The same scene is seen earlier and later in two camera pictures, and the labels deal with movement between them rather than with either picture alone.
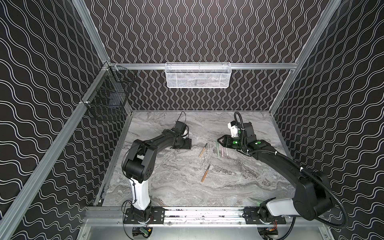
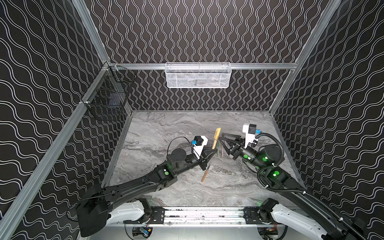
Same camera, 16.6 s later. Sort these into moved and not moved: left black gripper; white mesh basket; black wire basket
Moved: left black gripper
Not moved: white mesh basket; black wire basket
